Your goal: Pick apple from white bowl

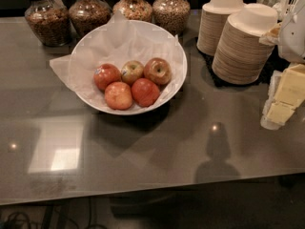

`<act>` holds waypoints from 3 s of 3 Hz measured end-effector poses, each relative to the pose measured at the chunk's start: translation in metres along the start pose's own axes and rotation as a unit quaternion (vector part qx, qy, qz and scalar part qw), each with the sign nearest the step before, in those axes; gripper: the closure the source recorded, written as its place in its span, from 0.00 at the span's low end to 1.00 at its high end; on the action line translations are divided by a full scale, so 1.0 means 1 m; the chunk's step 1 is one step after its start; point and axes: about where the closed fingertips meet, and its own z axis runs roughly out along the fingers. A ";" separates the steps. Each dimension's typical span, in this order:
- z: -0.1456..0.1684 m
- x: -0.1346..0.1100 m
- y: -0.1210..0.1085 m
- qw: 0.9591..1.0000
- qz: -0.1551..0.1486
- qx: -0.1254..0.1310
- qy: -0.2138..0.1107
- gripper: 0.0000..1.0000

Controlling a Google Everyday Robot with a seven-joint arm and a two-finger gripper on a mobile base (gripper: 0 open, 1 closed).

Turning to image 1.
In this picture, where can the glass cereal jar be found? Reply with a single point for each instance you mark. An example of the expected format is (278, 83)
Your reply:
(87, 15)
(171, 15)
(135, 9)
(49, 21)

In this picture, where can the paper bowl stack front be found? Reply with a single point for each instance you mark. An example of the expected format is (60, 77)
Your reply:
(240, 57)

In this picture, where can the white bowl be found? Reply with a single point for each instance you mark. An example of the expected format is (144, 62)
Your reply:
(133, 109)

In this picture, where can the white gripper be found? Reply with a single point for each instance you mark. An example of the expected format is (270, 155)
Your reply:
(294, 38)

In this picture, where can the red apple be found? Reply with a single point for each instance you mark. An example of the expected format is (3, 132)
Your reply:
(158, 70)
(105, 74)
(145, 92)

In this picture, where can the paper bowl stack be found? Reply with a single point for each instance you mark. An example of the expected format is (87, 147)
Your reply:
(213, 18)
(240, 57)

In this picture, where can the glass cereal jar far left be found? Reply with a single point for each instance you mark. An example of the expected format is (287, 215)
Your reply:
(49, 21)

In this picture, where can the yellow-red apple middle back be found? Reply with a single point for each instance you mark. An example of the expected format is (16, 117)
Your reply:
(131, 71)

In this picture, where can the orange-red apple front left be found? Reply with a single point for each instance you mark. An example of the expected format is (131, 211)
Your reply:
(118, 96)

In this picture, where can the black mat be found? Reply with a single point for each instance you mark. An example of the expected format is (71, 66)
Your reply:
(274, 63)

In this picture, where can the paper bowl stack rear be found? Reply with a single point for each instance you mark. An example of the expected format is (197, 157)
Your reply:
(213, 18)

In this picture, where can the white paper liner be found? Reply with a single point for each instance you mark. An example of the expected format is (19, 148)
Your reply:
(117, 45)

